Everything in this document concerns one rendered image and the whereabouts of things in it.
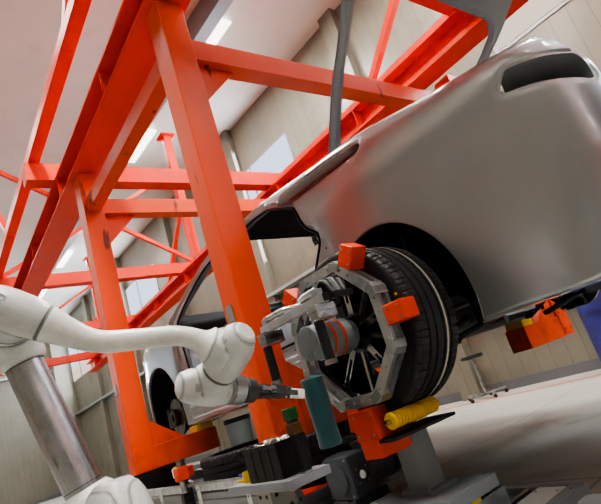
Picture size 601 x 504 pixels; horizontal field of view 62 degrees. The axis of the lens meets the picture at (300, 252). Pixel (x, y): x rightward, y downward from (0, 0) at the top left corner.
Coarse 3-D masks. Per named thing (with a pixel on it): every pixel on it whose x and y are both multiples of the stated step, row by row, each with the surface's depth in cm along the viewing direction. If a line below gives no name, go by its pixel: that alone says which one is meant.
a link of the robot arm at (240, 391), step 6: (240, 378) 148; (234, 384) 145; (240, 384) 146; (246, 384) 148; (234, 390) 145; (240, 390) 146; (246, 390) 147; (234, 396) 145; (240, 396) 146; (246, 396) 147; (234, 402) 146; (240, 402) 147
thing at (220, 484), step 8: (216, 480) 285; (224, 480) 272; (232, 480) 263; (160, 488) 349; (168, 488) 332; (176, 488) 322; (192, 488) 303; (200, 488) 294; (208, 488) 286; (216, 488) 278; (224, 488) 271; (152, 496) 356; (160, 496) 342; (168, 496) 335; (176, 496) 322; (200, 496) 293; (208, 496) 286; (216, 496) 278; (224, 496) 271; (232, 496) 264; (240, 496) 259; (248, 496) 250
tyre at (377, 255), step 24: (384, 264) 182; (408, 264) 187; (408, 288) 176; (432, 288) 183; (432, 312) 178; (408, 336) 174; (432, 336) 175; (456, 336) 183; (408, 360) 175; (432, 360) 176; (336, 384) 206; (408, 384) 176; (432, 384) 182
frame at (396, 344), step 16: (320, 272) 196; (336, 272) 189; (352, 272) 183; (304, 288) 204; (368, 288) 176; (384, 288) 177; (384, 304) 177; (304, 320) 213; (384, 320) 171; (384, 336) 172; (400, 336) 172; (400, 352) 171; (304, 368) 208; (384, 368) 173; (384, 384) 173; (336, 400) 194; (352, 400) 187; (368, 400) 180; (384, 400) 177
